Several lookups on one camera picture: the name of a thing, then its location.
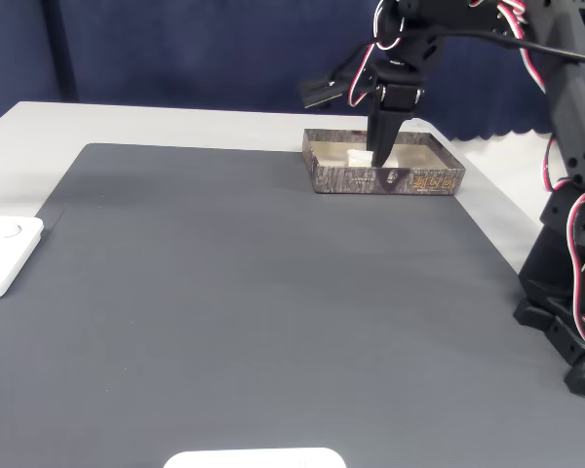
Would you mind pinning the white block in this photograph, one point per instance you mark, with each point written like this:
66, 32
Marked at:
358, 157

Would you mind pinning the patterned cardboard box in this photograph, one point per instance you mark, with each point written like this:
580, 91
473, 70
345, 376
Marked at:
351, 180

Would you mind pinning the dark blue fabric partition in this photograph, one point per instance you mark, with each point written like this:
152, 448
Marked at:
175, 49

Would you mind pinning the grey table mat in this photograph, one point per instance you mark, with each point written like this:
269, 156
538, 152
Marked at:
224, 317

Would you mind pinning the white rounded device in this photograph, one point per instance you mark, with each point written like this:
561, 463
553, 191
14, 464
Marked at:
253, 459

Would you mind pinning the white tray with round dimples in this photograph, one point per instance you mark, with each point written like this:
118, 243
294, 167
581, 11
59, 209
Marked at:
5, 253

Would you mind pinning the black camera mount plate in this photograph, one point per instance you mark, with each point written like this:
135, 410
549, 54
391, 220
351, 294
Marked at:
322, 95

